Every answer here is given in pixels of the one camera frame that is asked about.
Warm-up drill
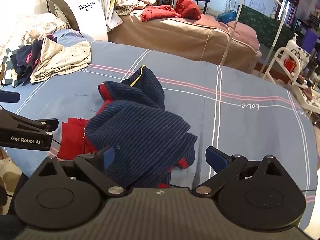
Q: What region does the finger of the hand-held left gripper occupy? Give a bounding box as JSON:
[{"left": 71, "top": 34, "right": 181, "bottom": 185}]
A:
[
  {"left": 0, "top": 90, "right": 20, "bottom": 103},
  {"left": 0, "top": 109, "right": 60, "bottom": 133}
]

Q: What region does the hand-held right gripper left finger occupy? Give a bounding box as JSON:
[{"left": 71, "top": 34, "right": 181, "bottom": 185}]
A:
[{"left": 37, "top": 147, "right": 128, "bottom": 197}]

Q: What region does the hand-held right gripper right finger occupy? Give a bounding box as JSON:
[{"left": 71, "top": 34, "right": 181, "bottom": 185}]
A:
[{"left": 194, "top": 146, "right": 284, "bottom": 195}]

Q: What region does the navy striped red garment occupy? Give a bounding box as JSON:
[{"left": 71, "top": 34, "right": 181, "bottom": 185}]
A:
[{"left": 58, "top": 65, "right": 198, "bottom": 189}]

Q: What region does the green white checkered garment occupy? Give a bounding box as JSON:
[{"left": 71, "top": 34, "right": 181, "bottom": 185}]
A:
[{"left": 1, "top": 47, "right": 19, "bottom": 88}]

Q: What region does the navy pink garment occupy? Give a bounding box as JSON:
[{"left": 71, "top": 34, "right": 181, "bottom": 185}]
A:
[{"left": 10, "top": 34, "right": 58, "bottom": 85}]

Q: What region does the cream polka dot garment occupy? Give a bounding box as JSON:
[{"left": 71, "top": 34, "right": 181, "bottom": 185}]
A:
[{"left": 30, "top": 37, "right": 92, "bottom": 85}]

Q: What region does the floral quilt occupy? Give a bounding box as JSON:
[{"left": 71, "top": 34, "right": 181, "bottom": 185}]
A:
[{"left": 0, "top": 12, "right": 67, "bottom": 63}]

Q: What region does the white trolley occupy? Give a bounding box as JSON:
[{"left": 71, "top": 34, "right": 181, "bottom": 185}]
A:
[{"left": 266, "top": 46, "right": 320, "bottom": 117}]

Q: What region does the white beauty machine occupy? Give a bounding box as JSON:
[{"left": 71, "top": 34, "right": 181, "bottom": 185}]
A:
[{"left": 43, "top": 0, "right": 108, "bottom": 42}]

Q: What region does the brown massage bed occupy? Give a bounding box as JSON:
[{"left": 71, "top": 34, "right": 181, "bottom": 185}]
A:
[{"left": 107, "top": 5, "right": 262, "bottom": 74}]

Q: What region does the white pump bottle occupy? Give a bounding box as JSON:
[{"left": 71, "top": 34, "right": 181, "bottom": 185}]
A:
[{"left": 285, "top": 33, "right": 300, "bottom": 55}]

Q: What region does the blue bag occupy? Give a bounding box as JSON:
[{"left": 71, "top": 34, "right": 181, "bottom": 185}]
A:
[{"left": 217, "top": 9, "right": 238, "bottom": 23}]

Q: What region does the dark green printed cloth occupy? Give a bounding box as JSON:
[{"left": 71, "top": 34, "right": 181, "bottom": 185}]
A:
[{"left": 244, "top": 5, "right": 295, "bottom": 48}]

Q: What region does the red jacket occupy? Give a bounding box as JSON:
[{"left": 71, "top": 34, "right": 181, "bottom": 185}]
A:
[{"left": 141, "top": 0, "right": 202, "bottom": 22}]

